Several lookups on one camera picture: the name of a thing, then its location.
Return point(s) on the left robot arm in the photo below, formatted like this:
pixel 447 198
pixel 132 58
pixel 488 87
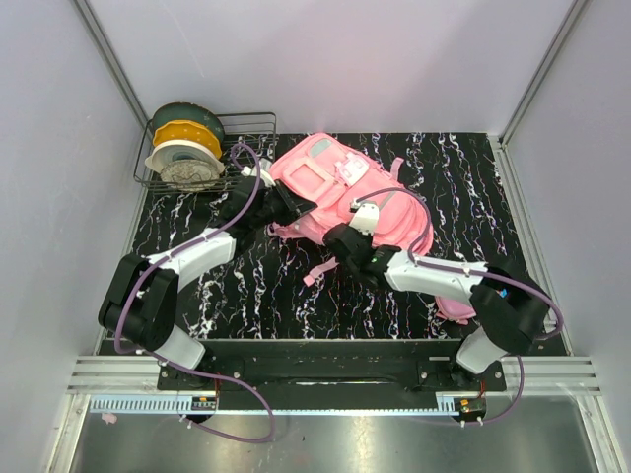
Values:
pixel 140 303

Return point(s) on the white plate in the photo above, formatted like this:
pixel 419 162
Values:
pixel 180 150

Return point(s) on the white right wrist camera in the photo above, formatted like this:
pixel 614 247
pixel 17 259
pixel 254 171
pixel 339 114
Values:
pixel 365 216

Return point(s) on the speckled grey plate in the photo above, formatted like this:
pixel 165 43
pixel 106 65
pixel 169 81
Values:
pixel 190 175

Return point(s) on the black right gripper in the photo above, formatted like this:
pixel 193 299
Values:
pixel 366 236

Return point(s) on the pink student backpack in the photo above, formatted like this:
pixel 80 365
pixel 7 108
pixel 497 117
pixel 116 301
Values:
pixel 332 175

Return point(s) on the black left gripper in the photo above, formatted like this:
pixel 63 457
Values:
pixel 296 204

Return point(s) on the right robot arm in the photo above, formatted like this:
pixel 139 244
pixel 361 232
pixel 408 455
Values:
pixel 513 312

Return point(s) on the dark green plate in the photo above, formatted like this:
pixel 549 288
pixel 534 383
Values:
pixel 187 111

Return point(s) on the yellow plate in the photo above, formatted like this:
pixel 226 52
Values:
pixel 188 131

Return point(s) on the pink cat pencil case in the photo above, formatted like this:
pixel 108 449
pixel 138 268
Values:
pixel 460 313

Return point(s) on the wire dish rack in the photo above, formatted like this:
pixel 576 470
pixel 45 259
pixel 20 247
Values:
pixel 255 129

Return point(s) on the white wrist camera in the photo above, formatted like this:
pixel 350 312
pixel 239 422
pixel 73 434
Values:
pixel 260 169
pixel 365 216

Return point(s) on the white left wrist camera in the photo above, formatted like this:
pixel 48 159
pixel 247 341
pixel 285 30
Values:
pixel 260 169

